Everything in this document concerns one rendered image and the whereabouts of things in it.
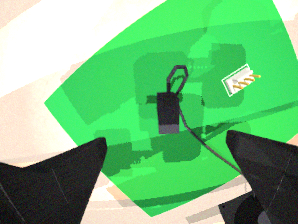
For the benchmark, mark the black cooling fan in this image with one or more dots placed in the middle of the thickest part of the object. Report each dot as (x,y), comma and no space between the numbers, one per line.
(244,209)

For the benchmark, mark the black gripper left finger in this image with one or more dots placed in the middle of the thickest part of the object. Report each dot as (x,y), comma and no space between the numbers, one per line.
(56,190)

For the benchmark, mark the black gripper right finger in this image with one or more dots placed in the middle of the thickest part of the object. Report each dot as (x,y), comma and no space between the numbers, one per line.
(271,167)

